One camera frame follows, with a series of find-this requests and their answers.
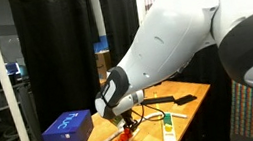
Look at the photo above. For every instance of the large dark green block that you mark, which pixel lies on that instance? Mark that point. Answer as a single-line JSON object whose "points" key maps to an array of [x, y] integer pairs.
{"points": [[167, 122]]}

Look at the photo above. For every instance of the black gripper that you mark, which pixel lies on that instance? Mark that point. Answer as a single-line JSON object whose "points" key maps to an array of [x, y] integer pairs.
{"points": [[129, 116]]}

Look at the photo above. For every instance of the blue cardboard box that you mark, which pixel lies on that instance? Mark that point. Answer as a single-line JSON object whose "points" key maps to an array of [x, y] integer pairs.
{"points": [[68, 133]]}

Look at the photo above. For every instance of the small green block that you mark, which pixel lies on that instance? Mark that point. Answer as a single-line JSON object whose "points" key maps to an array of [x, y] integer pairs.
{"points": [[166, 116]]}

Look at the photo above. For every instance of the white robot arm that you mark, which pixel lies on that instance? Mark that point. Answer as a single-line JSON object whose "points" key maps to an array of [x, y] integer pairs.
{"points": [[169, 40]]}

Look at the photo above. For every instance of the computer monitor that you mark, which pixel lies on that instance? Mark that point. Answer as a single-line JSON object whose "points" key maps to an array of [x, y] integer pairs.
{"points": [[12, 68]]}

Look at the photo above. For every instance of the wide black curtain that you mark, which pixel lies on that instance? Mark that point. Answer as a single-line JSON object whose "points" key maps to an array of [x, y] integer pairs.
{"points": [[56, 50]]}

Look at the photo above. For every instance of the brown cardboard box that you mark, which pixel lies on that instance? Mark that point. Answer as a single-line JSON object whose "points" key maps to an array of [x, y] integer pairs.
{"points": [[104, 65]]}

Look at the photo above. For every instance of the wrist mounted camera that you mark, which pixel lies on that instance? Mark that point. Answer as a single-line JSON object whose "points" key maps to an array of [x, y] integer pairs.
{"points": [[117, 121]]}

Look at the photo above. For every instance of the narrow black curtain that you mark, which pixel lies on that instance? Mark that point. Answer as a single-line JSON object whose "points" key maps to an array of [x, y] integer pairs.
{"points": [[121, 24]]}

